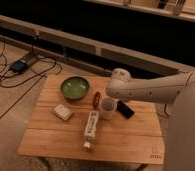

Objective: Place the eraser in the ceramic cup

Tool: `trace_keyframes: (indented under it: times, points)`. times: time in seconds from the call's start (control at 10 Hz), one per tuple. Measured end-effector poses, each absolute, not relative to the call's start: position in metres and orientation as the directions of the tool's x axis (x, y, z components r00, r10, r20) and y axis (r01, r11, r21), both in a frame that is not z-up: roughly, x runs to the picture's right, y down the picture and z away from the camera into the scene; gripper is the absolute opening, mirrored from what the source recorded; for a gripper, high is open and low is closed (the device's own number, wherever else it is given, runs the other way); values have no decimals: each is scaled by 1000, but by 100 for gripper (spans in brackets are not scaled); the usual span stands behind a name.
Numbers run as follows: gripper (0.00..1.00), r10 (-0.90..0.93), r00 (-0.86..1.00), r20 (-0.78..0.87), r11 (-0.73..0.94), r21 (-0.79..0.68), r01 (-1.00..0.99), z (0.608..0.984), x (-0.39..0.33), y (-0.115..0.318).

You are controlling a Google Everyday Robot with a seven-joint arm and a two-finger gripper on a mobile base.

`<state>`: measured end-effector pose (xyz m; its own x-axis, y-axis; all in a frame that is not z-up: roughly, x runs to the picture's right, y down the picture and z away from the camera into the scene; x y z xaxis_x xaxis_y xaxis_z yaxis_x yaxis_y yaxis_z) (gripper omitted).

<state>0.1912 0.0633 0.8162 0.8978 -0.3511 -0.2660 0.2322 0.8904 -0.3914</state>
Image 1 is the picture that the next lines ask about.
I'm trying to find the white ceramic cup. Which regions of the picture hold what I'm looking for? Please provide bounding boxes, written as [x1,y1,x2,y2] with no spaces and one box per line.
[99,97,117,120]

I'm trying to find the black eraser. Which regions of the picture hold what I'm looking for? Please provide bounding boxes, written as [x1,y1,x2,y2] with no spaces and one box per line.
[117,101,134,119]

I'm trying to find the white plastic bottle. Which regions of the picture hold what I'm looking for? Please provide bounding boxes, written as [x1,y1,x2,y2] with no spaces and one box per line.
[83,111,99,150]

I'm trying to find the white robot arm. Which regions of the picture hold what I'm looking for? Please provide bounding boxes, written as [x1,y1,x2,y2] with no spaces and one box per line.
[106,68,195,171]

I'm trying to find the green ceramic bowl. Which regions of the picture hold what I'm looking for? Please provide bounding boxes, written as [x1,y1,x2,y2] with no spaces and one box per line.
[60,76,90,100]

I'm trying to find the small brown red object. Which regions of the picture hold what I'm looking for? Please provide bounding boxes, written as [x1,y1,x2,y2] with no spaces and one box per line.
[93,92,101,109]

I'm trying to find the wooden table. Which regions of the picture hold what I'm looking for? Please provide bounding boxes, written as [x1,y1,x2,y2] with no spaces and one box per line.
[18,75,164,165]

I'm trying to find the black power adapter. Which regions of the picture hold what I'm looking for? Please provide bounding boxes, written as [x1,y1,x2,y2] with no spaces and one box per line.
[10,60,27,73]

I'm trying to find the black floor cable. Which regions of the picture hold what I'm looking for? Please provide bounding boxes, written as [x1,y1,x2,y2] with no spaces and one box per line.
[0,36,63,129]

